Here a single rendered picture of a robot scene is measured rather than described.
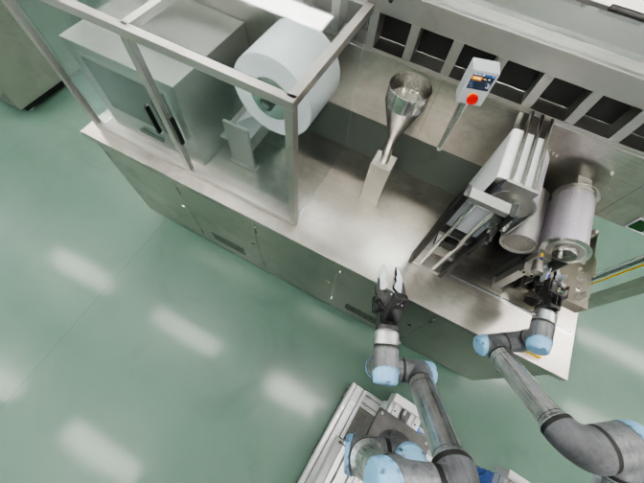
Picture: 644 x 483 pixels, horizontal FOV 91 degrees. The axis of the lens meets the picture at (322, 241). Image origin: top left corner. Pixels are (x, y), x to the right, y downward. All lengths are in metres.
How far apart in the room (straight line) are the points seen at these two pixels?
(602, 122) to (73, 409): 2.92
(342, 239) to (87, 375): 1.82
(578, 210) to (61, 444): 2.77
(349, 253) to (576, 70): 0.99
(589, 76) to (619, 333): 2.22
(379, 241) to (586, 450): 0.94
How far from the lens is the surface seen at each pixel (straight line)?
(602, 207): 1.71
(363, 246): 1.47
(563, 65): 1.33
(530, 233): 1.38
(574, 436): 1.19
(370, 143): 1.70
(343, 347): 2.25
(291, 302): 2.29
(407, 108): 1.13
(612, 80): 1.36
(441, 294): 1.49
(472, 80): 0.99
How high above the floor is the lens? 2.21
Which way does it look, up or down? 64 degrees down
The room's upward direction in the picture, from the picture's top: 9 degrees clockwise
